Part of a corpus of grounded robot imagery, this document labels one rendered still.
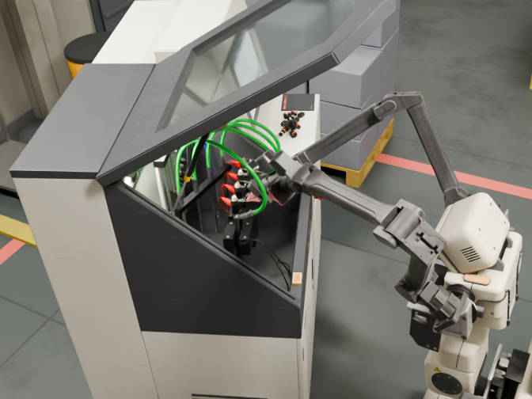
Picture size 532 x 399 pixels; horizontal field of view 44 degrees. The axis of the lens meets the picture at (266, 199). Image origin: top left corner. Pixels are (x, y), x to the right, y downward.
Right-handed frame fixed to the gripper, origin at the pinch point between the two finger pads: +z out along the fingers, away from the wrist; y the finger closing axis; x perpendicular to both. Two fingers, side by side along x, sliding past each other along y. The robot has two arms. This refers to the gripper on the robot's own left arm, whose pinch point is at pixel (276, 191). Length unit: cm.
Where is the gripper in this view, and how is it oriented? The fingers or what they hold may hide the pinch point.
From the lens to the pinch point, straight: 206.1
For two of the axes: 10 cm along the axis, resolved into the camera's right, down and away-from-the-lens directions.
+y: -6.4, 6.5, -4.0
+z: -3.6, 2.0, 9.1
